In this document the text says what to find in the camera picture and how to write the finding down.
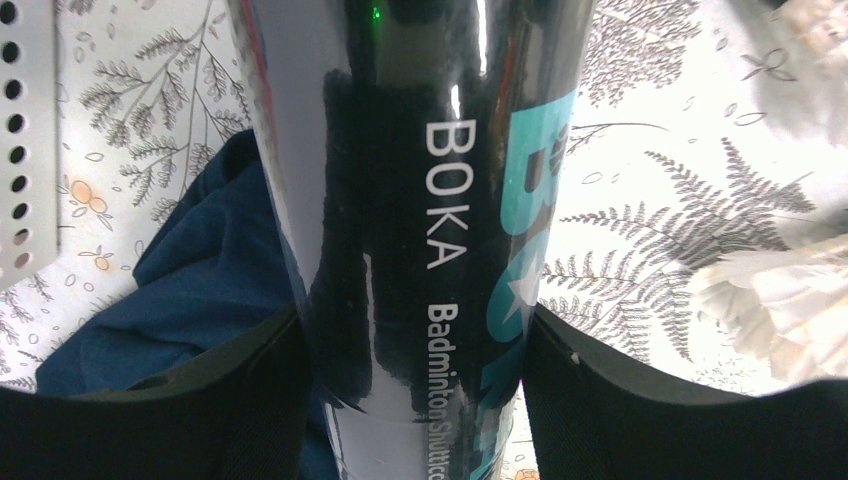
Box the white feather shuttlecock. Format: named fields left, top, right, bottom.
left=687, top=234, right=847, bottom=384

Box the floral patterned table mat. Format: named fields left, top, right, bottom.
left=1, top=1, right=847, bottom=479

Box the navy blue cloth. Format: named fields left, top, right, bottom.
left=36, top=130, right=337, bottom=479

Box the white perforated plastic basket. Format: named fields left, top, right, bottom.
left=1, top=0, right=58, bottom=290

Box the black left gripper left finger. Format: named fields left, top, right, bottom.
left=1, top=306, right=311, bottom=479

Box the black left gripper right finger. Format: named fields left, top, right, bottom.
left=523, top=309, right=847, bottom=479

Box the black shuttlecock tube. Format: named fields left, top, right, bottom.
left=228, top=1, right=595, bottom=479

